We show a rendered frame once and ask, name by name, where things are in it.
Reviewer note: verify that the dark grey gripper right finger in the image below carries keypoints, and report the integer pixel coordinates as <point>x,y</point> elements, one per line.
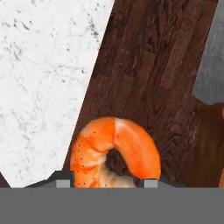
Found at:
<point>151,183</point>

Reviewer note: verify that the dark wooden cutting board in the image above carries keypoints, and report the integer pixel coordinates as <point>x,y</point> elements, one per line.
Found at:
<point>140,73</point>

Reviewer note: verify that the orange shrimp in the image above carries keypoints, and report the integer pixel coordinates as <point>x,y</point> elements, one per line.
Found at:
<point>137,145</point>

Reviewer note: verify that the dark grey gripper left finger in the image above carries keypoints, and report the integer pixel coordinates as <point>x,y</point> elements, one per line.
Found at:
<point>62,180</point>

